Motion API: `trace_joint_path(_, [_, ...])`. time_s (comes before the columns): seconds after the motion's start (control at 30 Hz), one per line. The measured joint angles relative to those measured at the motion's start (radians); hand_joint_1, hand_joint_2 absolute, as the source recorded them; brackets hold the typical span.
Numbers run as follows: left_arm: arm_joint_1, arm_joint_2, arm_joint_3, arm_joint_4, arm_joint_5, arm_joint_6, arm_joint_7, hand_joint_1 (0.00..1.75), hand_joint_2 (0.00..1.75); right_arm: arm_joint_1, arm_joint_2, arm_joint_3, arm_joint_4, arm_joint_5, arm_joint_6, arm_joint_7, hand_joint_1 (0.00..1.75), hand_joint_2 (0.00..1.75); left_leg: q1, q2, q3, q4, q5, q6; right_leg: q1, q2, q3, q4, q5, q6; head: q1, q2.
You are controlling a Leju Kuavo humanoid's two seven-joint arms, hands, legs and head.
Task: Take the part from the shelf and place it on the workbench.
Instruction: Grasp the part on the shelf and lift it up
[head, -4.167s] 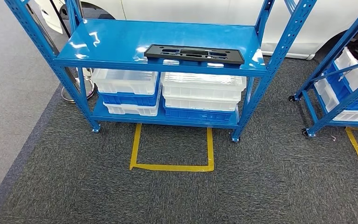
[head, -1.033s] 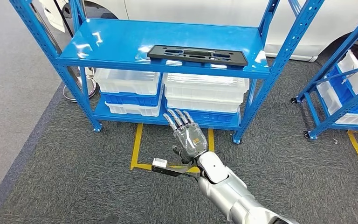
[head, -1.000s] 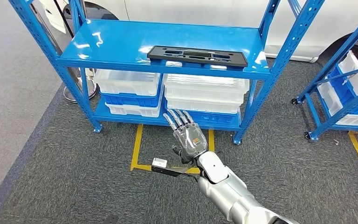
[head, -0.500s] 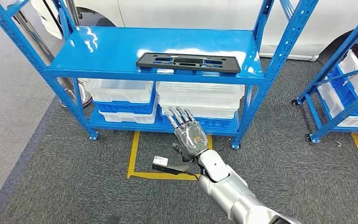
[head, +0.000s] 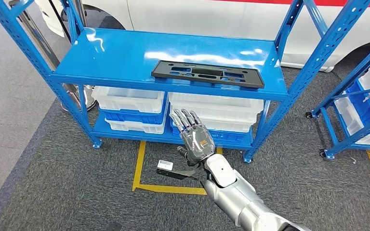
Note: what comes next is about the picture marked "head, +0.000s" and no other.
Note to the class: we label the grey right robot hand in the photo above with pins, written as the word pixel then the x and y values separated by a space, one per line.
pixel 197 143

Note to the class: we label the black plastic mounting plate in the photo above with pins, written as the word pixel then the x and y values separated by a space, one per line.
pixel 159 71

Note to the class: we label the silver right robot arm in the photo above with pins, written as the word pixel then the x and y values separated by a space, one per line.
pixel 236 197

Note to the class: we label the blue metal shelf rack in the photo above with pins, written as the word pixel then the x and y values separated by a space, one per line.
pixel 357 135
pixel 124 54

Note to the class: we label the white car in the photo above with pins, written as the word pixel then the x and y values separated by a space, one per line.
pixel 220 19

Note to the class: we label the small metal floor clip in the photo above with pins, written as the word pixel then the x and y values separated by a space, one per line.
pixel 352 160

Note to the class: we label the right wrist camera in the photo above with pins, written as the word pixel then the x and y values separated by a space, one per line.
pixel 165 165

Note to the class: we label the chrome stanchion post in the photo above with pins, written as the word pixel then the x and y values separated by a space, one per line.
pixel 80 12
pixel 36 35

